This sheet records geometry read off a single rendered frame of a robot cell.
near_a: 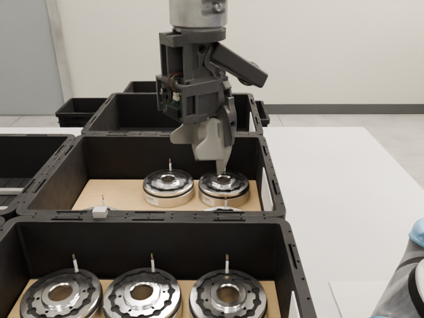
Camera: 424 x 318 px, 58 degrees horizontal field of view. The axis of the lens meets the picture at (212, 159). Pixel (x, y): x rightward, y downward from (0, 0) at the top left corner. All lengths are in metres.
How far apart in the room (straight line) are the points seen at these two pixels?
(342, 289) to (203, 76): 0.49
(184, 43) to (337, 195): 0.71
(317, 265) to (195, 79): 0.49
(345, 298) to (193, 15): 0.56
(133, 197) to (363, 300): 0.48
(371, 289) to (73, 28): 3.23
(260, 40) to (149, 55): 0.98
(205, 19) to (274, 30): 3.00
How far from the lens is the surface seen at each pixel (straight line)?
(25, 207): 0.63
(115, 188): 0.83
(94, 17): 3.56
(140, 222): 0.55
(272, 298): 0.58
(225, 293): 0.55
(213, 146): 0.54
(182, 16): 0.50
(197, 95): 0.50
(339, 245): 0.90
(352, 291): 0.80
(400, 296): 0.49
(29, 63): 3.81
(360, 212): 1.03
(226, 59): 0.54
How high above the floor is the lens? 1.25
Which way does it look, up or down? 27 degrees down
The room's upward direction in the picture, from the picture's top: straight up
